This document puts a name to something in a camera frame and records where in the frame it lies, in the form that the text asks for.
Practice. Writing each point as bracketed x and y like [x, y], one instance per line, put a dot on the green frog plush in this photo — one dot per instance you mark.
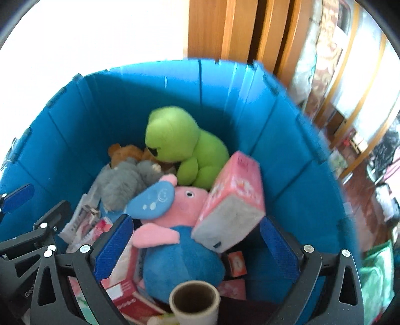
[175, 131]

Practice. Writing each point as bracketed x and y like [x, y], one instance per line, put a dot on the green woven bag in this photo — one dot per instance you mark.
[378, 281]

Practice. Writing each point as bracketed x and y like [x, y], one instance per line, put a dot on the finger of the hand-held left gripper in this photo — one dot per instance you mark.
[51, 217]
[17, 198]

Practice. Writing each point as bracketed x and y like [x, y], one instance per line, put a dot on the pink tissue box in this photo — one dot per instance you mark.
[237, 184]

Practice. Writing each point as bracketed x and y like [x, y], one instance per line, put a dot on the pink pig plush blue body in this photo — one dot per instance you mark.
[184, 262]

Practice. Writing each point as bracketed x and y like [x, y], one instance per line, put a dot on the brown plush toy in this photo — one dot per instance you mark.
[125, 153]

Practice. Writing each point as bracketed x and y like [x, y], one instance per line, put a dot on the white padded wooden headboard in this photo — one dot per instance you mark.
[234, 31]

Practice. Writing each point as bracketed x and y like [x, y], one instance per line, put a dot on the pink white carton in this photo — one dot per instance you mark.
[125, 275]

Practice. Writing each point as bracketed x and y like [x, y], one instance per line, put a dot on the white pink printed packet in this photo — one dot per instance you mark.
[82, 218]

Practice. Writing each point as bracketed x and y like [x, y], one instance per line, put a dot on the red flat box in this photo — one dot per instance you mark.
[137, 307]

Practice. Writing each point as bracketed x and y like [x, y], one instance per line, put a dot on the grey plush toy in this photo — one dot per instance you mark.
[122, 184]

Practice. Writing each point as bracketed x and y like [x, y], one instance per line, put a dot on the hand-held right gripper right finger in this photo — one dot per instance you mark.
[279, 250]

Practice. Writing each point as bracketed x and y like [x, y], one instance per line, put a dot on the blue plastic crate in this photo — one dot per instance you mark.
[218, 103]

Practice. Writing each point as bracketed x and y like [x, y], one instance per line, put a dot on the floral patterned bedding bag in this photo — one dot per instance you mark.
[328, 47]

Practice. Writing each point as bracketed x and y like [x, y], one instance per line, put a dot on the white lint roll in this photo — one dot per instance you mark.
[203, 312]

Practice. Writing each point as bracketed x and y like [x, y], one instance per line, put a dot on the pink flat box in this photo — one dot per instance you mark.
[232, 289]

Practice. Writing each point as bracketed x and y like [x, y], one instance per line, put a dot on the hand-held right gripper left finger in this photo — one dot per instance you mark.
[112, 247]

